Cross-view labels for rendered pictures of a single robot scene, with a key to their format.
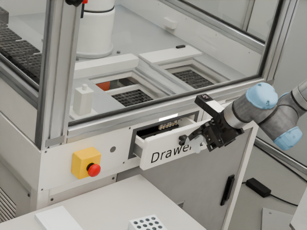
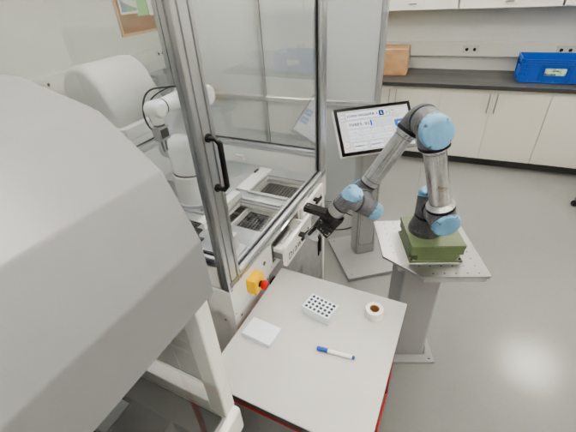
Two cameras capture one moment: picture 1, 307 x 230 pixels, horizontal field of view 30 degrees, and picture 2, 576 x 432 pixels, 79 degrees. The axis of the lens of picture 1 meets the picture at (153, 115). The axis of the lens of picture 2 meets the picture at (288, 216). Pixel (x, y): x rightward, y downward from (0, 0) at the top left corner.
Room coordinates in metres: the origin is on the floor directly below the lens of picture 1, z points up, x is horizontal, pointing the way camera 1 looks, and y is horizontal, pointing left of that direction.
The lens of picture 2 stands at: (0.32, 0.31, 1.90)
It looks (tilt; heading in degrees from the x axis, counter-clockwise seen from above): 34 degrees down; 344
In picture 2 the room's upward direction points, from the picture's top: 4 degrees counter-clockwise
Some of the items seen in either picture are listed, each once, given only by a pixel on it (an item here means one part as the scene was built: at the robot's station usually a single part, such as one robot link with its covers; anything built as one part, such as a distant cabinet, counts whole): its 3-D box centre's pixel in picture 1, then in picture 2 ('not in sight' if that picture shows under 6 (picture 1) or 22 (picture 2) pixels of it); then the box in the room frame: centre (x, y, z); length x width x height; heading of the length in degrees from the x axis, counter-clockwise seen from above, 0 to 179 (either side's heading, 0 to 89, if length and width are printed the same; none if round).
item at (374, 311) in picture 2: not in sight; (374, 312); (1.13, -0.25, 0.78); 0.07 x 0.07 x 0.04
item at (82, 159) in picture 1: (86, 163); (255, 282); (1.36, 0.16, 0.88); 0.07 x 0.05 x 0.07; 136
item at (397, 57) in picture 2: not in sight; (390, 60); (4.19, -2.19, 1.04); 0.41 x 0.32 x 0.28; 49
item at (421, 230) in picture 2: not in sight; (426, 221); (1.43, -0.69, 0.91); 0.15 x 0.15 x 0.10
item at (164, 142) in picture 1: (177, 143); (297, 238); (1.58, -0.09, 0.87); 0.29 x 0.02 x 0.11; 136
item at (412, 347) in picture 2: not in sight; (411, 298); (1.43, -0.69, 0.38); 0.30 x 0.30 x 0.76; 69
